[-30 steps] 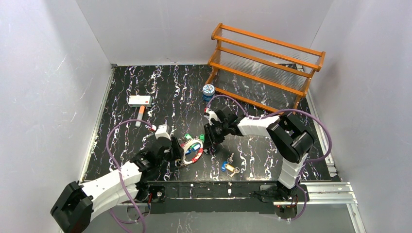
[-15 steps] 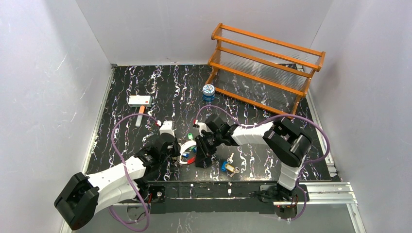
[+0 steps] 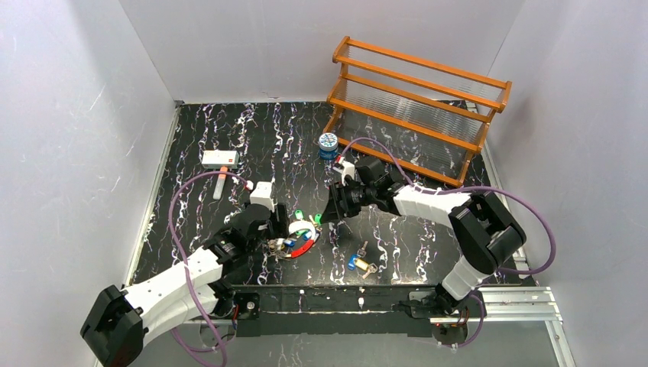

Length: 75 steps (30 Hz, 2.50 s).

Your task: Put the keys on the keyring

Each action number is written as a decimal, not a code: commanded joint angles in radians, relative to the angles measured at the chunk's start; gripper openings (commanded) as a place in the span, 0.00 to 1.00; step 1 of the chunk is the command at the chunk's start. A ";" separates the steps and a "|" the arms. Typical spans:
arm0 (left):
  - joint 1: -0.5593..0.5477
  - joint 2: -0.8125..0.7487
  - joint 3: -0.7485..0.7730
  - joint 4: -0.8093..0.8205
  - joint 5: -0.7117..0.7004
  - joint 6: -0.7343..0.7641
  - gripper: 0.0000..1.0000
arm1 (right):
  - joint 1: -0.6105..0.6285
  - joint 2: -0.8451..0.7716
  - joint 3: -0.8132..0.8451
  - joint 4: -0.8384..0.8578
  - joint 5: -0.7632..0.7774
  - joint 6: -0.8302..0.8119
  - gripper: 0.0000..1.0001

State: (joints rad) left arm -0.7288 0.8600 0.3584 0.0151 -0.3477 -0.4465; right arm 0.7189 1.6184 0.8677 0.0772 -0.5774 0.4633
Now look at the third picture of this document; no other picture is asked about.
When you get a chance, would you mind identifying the metal key organizer red handle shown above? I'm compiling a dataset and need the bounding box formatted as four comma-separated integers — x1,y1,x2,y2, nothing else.
268,220,320,260

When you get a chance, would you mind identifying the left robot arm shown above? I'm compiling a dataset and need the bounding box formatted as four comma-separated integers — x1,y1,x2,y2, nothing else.
79,203,289,366

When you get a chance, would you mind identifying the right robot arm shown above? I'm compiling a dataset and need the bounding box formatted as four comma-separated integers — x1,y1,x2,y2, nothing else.
321,157,527,307

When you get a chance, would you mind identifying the silver loose key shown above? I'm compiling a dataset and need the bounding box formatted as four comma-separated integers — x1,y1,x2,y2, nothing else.
356,241,368,258

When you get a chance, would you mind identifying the white orange marker pen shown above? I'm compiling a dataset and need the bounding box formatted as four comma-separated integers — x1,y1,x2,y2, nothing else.
212,166,229,200

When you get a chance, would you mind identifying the blue key tag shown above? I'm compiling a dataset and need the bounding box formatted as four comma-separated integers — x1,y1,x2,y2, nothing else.
347,254,358,271

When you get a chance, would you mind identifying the blue jar with patterned lid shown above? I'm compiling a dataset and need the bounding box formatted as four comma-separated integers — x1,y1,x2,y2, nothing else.
318,132,339,161

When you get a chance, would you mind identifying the white box with red logo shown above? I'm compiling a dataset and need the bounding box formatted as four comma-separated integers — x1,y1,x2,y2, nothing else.
201,150,240,169

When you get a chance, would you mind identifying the orange wooden shelf rack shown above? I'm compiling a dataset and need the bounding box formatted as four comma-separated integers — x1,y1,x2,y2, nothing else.
323,36,513,187

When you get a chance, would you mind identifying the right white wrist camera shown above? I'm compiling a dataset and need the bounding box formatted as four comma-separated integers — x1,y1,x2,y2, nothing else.
332,155,356,186

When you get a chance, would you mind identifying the aluminium rail frame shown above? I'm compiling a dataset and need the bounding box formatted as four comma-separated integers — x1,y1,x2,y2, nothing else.
94,286,577,367

